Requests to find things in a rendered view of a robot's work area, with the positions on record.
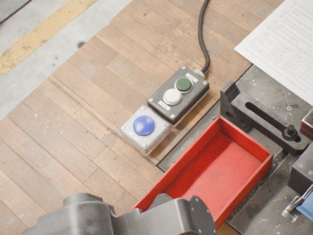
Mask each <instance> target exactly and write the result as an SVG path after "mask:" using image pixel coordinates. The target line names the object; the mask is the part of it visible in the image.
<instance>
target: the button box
mask: <svg viewBox="0 0 313 235"><path fill-rule="evenodd" d="M208 2H209V0H204V3H203V5H202V7H201V10H200V14H199V20H198V40H199V45H200V47H201V49H202V51H203V54H204V56H205V60H206V63H205V65H204V67H203V68H202V69H201V70H198V69H195V70H194V71H192V70H191V69H189V68H188V67H186V66H185V65H183V66H181V67H180V68H179V69H178V70H177V71H176V72H175V73H174V74H173V75H172V76H171V77H170V78H169V79H168V80H167V81H166V82H165V83H164V84H163V85H162V86H161V87H160V88H159V89H158V90H157V91H156V92H155V93H154V94H153V95H152V96H151V97H150V98H149V99H148V101H147V103H148V106H149V109H150V110H151V111H153V112H154V113H155V114H157V115H158V116H159V117H160V118H162V119H163V120H164V121H166V122H167V123H168V124H169V125H171V126H172V127H176V126H177V125H178V124H179V123H180V122H181V121H182V120H183V119H184V117H185V116H186V115H187V114H188V113H189V112H190V111H191V110H192V109H193V108H194V107H195V106H196V105H197V104H198V103H199V102H200V101H201V100H202V99H203V98H204V97H205V96H206V95H207V94H208V93H209V88H210V84H209V82H207V81H206V80H205V76H204V73H205V72H206V70H207V69H208V67H209V65H210V57H209V54H208V52H207V49H206V47H205V45H204V42H203V33H202V29H203V17H204V12H205V9H206V7H207V4H208ZM182 77H186V78H188V79H190V81H191V89H190V90H189V91H186V92H181V91H179V90H178V89H177V87H176V82H177V80H178V79H180V78H182ZM170 89H176V90H178V91H179V93H180V100H179V101H178V102H176V103H174V104H171V103H168V102H167V101H166V100H165V93H166V91H168V90H170Z"/></svg>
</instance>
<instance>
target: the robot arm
mask: <svg viewBox="0 0 313 235"><path fill-rule="evenodd" d="M20 235H217V230H216V226H215V222H214V220H213V217H212V215H211V213H210V211H209V209H208V207H207V206H206V204H205V203H204V202H203V200H202V199H201V198H199V197H198V196H196V195H193V196H191V197H188V198H186V199H184V198H176V199H172V198H171V197H170V196H169V195H168V194H159V195H157V197H156V198H155V200H154V201H153V203H152V204H151V206H150V208H149V209H148V211H145V212H142V210H141V209H138V208H135V209H133V210H131V211H128V212H126V213H124V214H122V215H119V216H117V215H116V213H115V211H114V206H112V205H110V204H107V203H104V202H103V198H101V197H98V196H96V195H93V194H90V193H77V194H73V195H70V196H68V197H66V198H65V199H64V200H63V206H62V207H61V208H59V209H57V210H55V211H52V212H50V213H47V214H44V215H42V216H39V217H37V218H36V225H34V226H31V227H29V228H27V229H25V230H24V231H23V232H22V233H21V234H20Z"/></svg>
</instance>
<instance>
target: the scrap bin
mask: <svg viewBox="0 0 313 235"><path fill-rule="evenodd" d="M273 157H274V154H273V153H272V152H271V151H269V150H268V149H266V148H265V147H264V146H262V145H261V144H260V143H258V142H257V141H256V140H254V139H253V138H251V137H250V136H249V135H247V134H246V133H244V132H243V131H242V130H240V129H239V128H238V127H236V126H235V125H233V124H232V123H231V122H229V121H228V120H227V119H225V118H224V117H222V116H221V115H219V116H218V117H217V118H216V119H215V120H214V121H213V122H212V123H211V124H210V125H209V126H208V127H207V128H206V129H205V130H204V132H203V133H202V134H201V135H200V136H199V137H198V138H197V139H196V140H195V141H194V142H193V143H192V144H191V145H190V146H189V148H188V149H187V150H186V151H185V152H184V153H183V154H182V155H181V156H180V157H179V158H178V159H177V160H176V161H175V162H174V164H173V165H172V166H171V167H170V168H169V169H168V170H167V171H166V172H165V173H164V174H163V175H162V176H161V177H160V178H159V180H158V181H157V182H156V183H155V184H154V185H153V186H152V187H151V188H150V189H149V190H148V191H147V192H146V193H145V195H144V196H143V197H142V198H141V199H140V200H139V201H138V202H137V203H136V204H135V205H134V206H133V207H132V208H131V209H130V211H131V210H133V209H135V208H138V209H141V210H142V212H145V211H148V209H149V208H150V206H151V204H152V203H153V201H154V200H155V198H156V197H157V195H159V194H168V195H169V196H170V197H171V198H172V199H176V198H184V199H186V198H188V197H191V196H193V195H196V196H198V197H199V198H201V199H202V200H203V202H204V203H205V204H206V206H207V207H208V209H209V211H210V213H211V215H212V217H213V220H214V222H215V226H216V230H218V229H219V227H220V226H221V225H222V224H223V223H224V222H225V221H226V219H227V218H228V217H229V216H230V215H231V214H232V212H233V211H234V210H235V209H236V208H237V207H238V205H239V204H240V203H241V202H242V201H243V200H244V198H245V197H246V196H247V195H248V194H249V193H250V192H251V190H252V189H253V188H254V187H255V186H256V185H257V184H258V183H259V182H260V180H261V179H262V178H263V177H264V176H265V175H266V173H267V172H268V171H269V170H270V169H271V167H272V161H273Z"/></svg>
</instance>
